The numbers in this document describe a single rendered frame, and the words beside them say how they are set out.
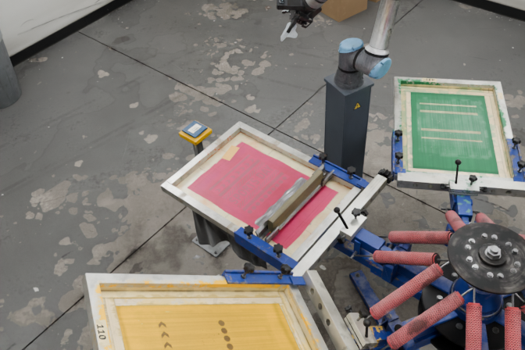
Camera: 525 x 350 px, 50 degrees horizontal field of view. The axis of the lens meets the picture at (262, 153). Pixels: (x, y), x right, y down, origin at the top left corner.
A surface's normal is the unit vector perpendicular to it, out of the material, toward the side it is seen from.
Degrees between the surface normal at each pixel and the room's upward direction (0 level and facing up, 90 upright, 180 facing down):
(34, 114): 0
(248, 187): 0
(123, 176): 0
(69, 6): 90
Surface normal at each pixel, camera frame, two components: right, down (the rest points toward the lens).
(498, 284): -0.05, -0.72
